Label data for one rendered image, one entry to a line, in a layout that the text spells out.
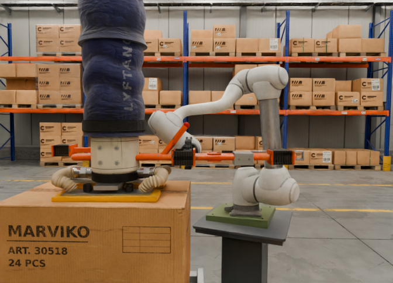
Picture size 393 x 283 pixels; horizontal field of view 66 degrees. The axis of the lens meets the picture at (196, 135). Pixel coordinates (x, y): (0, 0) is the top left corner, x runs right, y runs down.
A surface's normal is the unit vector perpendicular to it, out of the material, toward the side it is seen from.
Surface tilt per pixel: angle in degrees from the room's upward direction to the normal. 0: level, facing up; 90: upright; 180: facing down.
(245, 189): 87
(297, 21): 90
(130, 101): 74
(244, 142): 90
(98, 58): 70
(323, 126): 90
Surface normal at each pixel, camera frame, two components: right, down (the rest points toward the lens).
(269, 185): -0.65, 0.07
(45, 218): -0.03, 0.05
